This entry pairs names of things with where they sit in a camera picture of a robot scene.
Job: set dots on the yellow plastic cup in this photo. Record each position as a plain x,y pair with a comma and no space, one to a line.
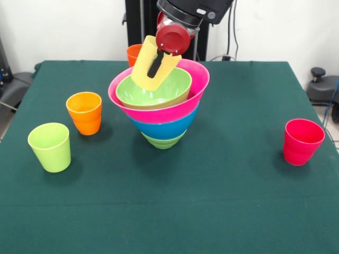
144,66

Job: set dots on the grey base with black knob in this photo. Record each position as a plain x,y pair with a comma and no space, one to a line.
321,90

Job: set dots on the large green plastic bowl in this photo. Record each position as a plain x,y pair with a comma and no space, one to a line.
174,90

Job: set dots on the grey wall socket plug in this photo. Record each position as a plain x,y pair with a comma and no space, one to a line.
225,57

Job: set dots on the black equipment box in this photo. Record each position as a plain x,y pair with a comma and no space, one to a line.
4,68

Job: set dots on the light green plastic cup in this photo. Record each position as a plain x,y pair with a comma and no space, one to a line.
50,150

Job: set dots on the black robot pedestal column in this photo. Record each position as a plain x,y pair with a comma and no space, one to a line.
137,23

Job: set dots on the small green plastic bowl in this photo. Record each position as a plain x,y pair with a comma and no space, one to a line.
162,141

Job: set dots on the orange plastic cup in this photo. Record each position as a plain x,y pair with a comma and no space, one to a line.
84,119

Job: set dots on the red-orange plastic cup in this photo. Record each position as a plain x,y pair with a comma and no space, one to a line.
133,54

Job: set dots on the magenta plastic cup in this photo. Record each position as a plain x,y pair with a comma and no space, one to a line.
302,145

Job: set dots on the dark green tablecloth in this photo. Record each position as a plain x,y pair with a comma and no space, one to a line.
169,198

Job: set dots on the large pink plastic bowl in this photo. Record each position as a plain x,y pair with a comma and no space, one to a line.
201,79

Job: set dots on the blue plastic bowl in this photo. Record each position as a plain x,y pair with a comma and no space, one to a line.
164,129

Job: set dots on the grey rounded base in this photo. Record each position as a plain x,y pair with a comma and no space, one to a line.
16,87

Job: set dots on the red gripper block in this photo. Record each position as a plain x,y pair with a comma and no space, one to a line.
172,39

